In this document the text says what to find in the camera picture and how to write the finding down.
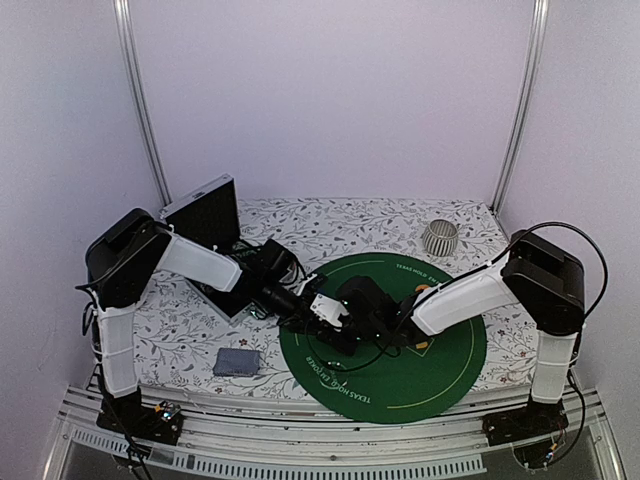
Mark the blue playing card deck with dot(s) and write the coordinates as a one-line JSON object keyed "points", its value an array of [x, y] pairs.
{"points": [[232, 362]]}

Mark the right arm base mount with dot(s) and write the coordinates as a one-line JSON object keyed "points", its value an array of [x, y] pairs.
{"points": [[525, 423]]}

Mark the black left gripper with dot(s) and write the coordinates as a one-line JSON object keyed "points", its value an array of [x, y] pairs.
{"points": [[301, 312]]}

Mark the aluminium poker chip case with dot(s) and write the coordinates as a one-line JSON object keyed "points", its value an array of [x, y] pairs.
{"points": [[209, 216]]}

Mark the round green poker mat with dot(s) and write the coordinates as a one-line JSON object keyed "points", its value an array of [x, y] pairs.
{"points": [[405, 385]]}

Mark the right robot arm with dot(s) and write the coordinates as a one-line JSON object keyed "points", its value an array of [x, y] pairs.
{"points": [[547, 281]]}

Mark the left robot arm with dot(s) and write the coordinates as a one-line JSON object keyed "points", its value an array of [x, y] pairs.
{"points": [[120, 265]]}

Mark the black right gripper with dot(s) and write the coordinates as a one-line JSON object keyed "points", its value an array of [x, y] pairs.
{"points": [[346, 346]]}

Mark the clear dealer button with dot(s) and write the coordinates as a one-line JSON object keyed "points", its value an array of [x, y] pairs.
{"points": [[332, 376]]}

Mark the left aluminium corner post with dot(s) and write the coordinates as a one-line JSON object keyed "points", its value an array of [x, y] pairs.
{"points": [[126, 36]]}

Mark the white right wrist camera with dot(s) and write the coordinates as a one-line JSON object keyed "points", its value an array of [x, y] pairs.
{"points": [[329, 310]]}

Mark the aluminium corner post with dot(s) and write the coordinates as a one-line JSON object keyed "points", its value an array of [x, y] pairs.
{"points": [[531, 67], [126, 36]]}

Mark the right aluminium corner post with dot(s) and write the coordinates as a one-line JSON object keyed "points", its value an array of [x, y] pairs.
{"points": [[531, 67]]}

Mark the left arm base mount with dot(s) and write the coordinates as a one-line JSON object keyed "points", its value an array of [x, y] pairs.
{"points": [[161, 423]]}

